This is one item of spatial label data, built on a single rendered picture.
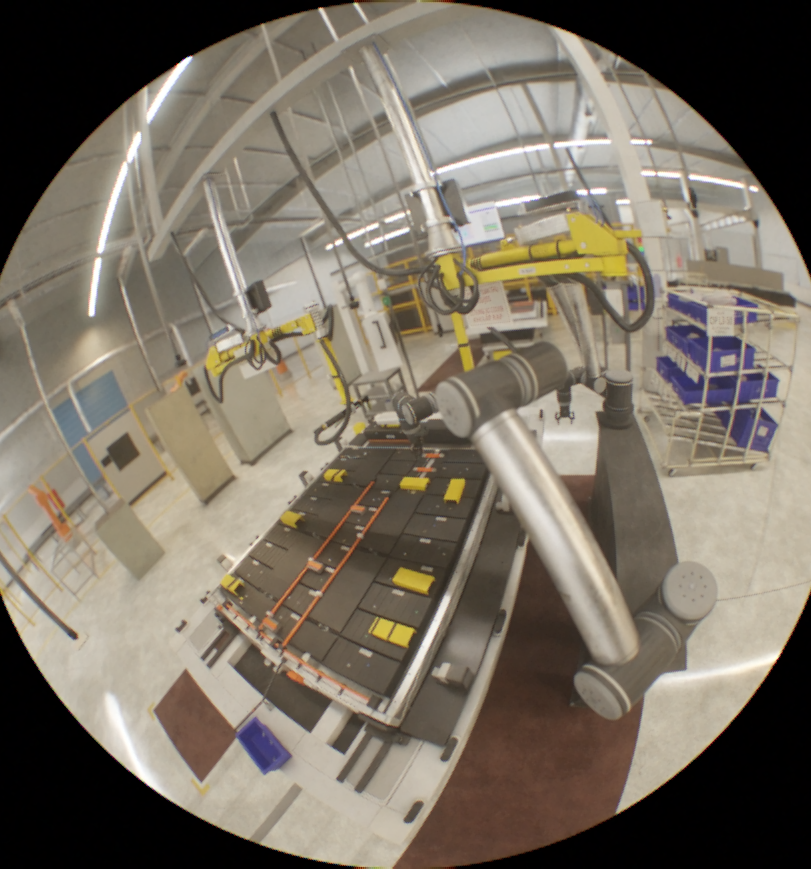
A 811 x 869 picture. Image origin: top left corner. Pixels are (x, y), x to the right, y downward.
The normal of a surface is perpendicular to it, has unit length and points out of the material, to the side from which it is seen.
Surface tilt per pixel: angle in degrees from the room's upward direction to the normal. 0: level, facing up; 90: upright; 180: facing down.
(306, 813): 0
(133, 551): 90
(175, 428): 90
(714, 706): 0
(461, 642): 0
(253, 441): 90
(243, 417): 90
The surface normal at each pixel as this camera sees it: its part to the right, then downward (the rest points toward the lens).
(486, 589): -0.28, -0.84
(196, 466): 0.86, -0.01
